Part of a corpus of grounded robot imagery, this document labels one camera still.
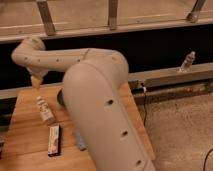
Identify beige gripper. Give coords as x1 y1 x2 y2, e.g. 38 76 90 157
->
27 67 48 89

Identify wooden table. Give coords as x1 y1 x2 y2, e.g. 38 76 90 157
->
0 81 156 171

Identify clear bottle on ledge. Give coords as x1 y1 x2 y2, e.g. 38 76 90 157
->
179 51 195 72

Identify white plastic bottle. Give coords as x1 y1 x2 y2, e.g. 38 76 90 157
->
36 96 55 125

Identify green bowl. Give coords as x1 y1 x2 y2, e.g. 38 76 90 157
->
57 89 64 106

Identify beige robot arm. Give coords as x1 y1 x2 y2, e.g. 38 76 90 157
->
11 38 156 171

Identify black cable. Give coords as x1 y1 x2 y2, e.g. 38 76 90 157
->
141 87 148 127

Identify black and white box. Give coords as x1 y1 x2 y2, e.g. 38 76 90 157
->
48 125 61 157

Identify blue crumpled cloth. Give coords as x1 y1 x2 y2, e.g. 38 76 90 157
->
73 130 86 151

